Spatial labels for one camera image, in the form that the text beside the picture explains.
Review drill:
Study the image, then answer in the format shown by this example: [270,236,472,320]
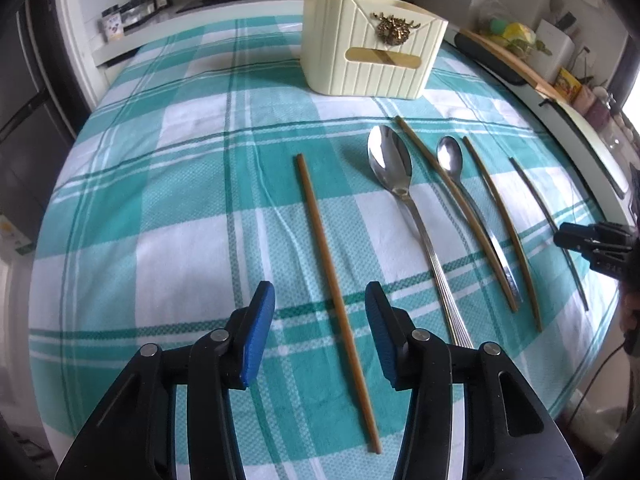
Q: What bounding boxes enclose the large steel spoon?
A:
[367,125,473,348]

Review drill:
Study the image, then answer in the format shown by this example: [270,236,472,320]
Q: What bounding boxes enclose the dark grey refrigerator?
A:
[1,0,89,245]

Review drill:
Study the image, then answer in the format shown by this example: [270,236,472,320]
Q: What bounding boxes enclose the yellow green sponges in rack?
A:
[480,16,552,61]

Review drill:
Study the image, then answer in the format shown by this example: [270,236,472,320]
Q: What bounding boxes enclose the brown chopstick beside large spoon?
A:
[395,116,515,313]

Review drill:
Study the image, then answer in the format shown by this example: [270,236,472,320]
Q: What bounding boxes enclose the spice jar rack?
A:
[100,0,156,42]

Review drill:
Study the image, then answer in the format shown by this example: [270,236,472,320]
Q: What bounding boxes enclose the person's right hand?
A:
[618,283,639,356]

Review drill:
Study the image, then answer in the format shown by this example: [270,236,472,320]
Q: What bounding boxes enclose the white knife block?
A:
[528,0,577,84]

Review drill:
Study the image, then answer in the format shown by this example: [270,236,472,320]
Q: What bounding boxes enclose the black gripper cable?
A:
[564,339,633,426]

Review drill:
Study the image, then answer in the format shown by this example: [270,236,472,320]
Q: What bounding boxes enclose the small steel spoon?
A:
[436,136,522,312]

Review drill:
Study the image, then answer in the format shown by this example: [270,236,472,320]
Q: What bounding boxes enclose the wooden cutting board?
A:
[457,28,568,103]

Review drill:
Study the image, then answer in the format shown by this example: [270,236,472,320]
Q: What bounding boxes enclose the brown wooden chopstick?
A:
[295,154,383,454]

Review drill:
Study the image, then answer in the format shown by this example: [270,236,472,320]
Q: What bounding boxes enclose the teal checkered tablecloth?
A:
[29,15,616,479]

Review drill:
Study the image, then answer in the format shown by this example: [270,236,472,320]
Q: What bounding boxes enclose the cream utensil holder box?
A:
[300,0,448,100]

